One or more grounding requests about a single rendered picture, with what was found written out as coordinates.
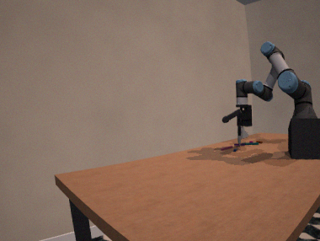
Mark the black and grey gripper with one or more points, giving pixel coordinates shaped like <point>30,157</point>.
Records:
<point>244,119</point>

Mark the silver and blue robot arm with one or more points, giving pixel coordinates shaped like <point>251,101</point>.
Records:
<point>288,82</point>

